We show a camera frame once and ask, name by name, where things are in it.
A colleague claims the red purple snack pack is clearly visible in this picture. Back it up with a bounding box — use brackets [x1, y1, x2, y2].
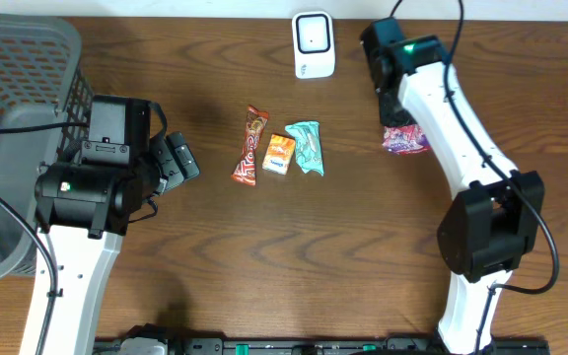
[383, 124, 431, 155]

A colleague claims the orange brown snack bag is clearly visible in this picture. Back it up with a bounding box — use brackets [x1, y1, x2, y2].
[231, 106, 269, 186]

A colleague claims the green white snack packet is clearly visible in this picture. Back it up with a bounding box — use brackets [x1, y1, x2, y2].
[285, 121, 324, 177]

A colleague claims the small orange box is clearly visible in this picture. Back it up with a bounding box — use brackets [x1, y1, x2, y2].
[262, 134, 296, 175]

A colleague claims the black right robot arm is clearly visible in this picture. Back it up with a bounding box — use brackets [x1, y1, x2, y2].
[360, 17, 544, 354]

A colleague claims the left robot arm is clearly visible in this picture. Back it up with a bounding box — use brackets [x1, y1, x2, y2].
[20, 95, 199, 354]

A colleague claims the white barcode scanner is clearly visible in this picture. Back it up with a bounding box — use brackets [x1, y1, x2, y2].
[291, 11, 336, 80]

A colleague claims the grey plastic mesh basket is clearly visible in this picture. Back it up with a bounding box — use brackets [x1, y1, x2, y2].
[0, 14, 93, 279]

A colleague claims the black left camera cable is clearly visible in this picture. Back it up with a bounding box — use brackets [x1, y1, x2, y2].
[0, 121, 91, 355]

